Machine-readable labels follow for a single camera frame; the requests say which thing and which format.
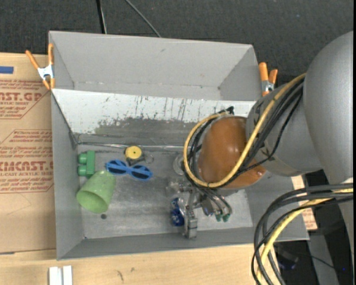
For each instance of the green toy building block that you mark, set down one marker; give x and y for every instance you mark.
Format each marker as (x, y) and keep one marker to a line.
(88, 162)

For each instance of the grey metal bin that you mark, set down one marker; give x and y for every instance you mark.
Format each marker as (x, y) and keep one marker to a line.
(142, 206)

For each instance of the blue plastic toy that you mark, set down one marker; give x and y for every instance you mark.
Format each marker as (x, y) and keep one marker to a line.
(175, 215)

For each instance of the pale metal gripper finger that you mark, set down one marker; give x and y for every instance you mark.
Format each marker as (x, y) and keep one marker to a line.
(178, 188)
(191, 226)

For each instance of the blue sunglasses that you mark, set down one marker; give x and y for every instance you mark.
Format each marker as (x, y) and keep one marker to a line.
(118, 167)

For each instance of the green plastic cup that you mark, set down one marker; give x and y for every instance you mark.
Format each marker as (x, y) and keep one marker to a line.
(96, 191)

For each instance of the brown cardboard board red print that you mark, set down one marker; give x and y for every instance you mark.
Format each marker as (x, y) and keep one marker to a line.
(23, 188)

